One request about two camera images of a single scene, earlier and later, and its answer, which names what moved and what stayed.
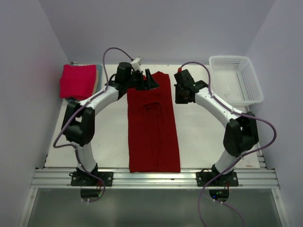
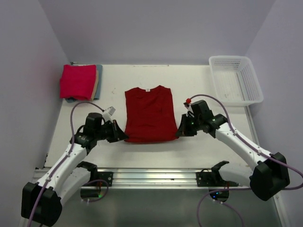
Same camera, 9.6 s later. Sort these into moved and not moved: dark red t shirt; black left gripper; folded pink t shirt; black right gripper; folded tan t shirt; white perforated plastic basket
Moved: dark red t shirt; black right gripper; black left gripper
Not moved: folded pink t shirt; white perforated plastic basket; folded tan t shirt
